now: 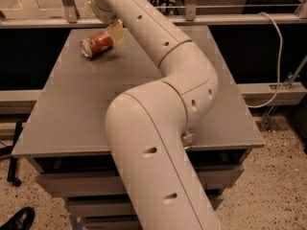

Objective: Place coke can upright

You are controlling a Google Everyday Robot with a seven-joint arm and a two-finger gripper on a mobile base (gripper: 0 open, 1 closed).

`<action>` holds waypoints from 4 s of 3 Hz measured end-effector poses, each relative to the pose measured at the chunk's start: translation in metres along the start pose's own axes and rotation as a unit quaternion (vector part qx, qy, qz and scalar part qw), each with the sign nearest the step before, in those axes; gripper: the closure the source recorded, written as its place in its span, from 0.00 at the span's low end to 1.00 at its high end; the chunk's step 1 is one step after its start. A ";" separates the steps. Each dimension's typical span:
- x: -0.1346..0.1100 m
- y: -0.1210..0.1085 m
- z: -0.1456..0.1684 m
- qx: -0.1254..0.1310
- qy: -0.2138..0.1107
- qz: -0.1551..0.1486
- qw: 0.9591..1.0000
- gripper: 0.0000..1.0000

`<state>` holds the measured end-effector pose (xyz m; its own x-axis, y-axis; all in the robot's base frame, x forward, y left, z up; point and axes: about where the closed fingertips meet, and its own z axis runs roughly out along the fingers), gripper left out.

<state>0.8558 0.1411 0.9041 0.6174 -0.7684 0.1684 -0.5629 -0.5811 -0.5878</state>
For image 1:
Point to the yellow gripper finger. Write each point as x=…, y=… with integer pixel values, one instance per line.
x=116, y=32

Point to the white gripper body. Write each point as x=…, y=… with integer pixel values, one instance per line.
x=103, y=12

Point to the red coke can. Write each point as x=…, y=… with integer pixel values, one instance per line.
x=96, y=44

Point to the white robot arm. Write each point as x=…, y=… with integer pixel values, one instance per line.
x=144, y=124

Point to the silver blue energy drink can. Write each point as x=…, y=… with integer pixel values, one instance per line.
x=188, y=138

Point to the grey metal railing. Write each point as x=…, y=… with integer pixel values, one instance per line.
x=78, y=13

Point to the grey drawer cabinet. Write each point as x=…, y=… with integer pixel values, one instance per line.
x=66, y=131

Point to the top grey drawer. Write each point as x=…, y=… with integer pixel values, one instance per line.
x=109, y=183

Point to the grey drawer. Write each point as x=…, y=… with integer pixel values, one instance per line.
x=124, y=222
x=99, y=206
x=109, y=183

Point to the middle grey drawer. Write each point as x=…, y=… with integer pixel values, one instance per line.
x=99, y=206

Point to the bottom grey drawer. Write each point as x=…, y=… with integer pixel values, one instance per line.
x=124, y=222

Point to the black leather shoe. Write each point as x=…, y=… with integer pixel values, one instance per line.
x=22, y=220

